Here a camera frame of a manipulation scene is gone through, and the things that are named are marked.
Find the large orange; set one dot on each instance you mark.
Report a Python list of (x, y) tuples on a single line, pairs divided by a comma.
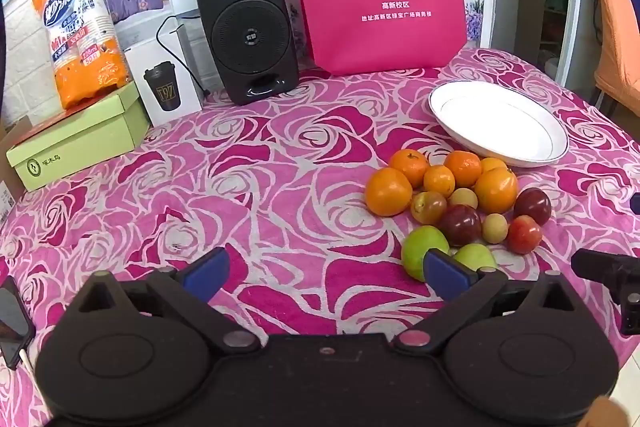
[(496, 191), (387, 192)]

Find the dark red plum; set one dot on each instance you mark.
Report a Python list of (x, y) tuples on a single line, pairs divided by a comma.
[(460, 224), (532, 206)]

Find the bright red plum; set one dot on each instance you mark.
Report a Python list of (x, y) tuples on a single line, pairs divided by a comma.
[(524, 234)]

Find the small yellow plum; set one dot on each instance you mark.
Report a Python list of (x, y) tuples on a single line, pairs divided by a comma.
[(495, 227), (462, 198)]

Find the pink rose printed blanket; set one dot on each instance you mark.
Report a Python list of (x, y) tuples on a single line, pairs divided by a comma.
[(280, 187)]

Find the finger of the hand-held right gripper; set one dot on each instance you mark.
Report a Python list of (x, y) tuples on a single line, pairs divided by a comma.
[(600, 268), (636, 204)]

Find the smartphone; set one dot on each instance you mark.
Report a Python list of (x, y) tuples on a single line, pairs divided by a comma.
[(12, 317)]

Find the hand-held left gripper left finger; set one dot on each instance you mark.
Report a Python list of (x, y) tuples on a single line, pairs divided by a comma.
[(207, 272)]

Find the orange pack of paper cups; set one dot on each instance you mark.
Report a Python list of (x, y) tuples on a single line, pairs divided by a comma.
[(85, 57)]

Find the red and green plum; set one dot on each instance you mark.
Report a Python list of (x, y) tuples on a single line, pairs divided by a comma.
[(428, 207)]

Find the black speaker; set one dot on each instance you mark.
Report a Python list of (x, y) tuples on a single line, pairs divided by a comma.
[(250, 37)]

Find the tangerine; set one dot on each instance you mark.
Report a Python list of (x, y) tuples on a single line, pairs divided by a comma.
[(410, 166), (439, 181), (492, 163), (462, 167)]

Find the person's left hand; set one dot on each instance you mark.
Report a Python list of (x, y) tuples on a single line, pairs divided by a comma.
[(605, 414)]

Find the cardboard box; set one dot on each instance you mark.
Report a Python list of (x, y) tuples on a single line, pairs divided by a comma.
[(7, 184)]

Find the chair with orange cover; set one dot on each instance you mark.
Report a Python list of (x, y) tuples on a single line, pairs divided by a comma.
[(620, 42)]

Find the white box with cup print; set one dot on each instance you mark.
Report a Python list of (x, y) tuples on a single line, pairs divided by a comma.
[(170, 87)]

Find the green shoe box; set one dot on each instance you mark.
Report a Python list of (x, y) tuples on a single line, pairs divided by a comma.
[(75, 147)]

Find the white plate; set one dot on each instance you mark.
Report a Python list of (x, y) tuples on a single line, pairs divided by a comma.
[(500, 122)]

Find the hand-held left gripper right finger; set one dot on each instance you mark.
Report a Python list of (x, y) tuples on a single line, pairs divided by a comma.
[(447, 274)]

